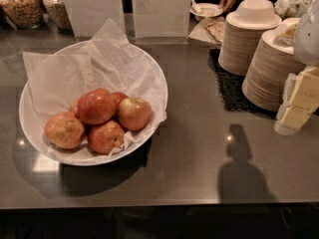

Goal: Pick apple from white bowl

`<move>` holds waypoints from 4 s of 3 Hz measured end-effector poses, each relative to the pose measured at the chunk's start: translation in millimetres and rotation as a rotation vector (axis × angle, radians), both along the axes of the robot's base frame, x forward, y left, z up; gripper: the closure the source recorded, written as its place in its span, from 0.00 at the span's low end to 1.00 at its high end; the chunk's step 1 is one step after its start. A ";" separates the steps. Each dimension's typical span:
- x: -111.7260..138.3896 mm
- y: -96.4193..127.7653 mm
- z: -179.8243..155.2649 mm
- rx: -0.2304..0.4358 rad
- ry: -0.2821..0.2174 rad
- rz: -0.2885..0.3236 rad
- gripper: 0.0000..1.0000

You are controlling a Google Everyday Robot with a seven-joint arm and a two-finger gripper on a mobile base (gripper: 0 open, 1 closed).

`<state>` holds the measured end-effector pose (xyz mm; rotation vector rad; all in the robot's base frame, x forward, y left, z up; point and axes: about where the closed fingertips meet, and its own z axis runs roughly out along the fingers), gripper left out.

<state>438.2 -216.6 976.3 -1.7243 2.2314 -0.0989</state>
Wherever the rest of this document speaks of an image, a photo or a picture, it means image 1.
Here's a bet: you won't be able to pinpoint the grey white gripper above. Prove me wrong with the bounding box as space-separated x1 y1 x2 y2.
274 0 319 135

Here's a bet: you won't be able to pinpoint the white bowl on left stack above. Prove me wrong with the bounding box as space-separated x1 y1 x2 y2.
232 0 280 25

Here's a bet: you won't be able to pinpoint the back hidden red apple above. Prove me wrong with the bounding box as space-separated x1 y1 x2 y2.
112 92 127 107

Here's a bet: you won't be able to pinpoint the small hidden left apple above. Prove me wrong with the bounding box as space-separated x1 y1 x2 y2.
69 101 79 118

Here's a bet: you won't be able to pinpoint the white serving bowl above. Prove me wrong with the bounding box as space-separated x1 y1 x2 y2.
18 40 169 167

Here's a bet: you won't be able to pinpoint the right stack paper plates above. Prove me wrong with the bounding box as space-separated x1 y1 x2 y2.
242 18 305 112

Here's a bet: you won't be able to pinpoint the stack paper plates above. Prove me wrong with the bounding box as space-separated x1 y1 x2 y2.
218 12 282 76
242 18 305 112

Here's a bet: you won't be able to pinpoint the black rubber mat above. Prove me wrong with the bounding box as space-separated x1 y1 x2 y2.
208 49 273 116

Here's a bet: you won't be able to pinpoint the left stack paper plates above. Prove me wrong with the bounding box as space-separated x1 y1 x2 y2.
218 12 282 76

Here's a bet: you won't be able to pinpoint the bag of white packets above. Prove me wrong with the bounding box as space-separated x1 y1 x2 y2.
274 0 314 19

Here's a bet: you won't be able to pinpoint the brown paper with flatbread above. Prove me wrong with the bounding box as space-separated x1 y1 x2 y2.
188 17 225 44

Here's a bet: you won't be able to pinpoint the small white plate with food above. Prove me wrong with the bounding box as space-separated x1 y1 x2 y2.
190 0 223 21

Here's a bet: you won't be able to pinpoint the right white sign holder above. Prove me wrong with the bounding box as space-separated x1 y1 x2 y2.
132 0 190 38

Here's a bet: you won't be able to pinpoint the white sign holder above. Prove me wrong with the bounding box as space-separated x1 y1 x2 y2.
64 0 126 37
132 0 190 38

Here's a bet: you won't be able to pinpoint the white paper liner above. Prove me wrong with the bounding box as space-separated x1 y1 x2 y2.
22 18 167 161

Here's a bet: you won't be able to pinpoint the left white sign holder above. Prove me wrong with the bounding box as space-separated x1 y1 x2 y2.
64 0 126 37

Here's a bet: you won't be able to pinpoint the right glass cereal jar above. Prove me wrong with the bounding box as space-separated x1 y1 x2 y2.
43 0 72 30

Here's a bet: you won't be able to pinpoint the glass cereal jar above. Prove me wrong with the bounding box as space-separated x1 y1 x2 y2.
0 0 43 29
43 0 72 30

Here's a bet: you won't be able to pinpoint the left glass cereal jar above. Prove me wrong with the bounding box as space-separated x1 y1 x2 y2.
0 0 43 29

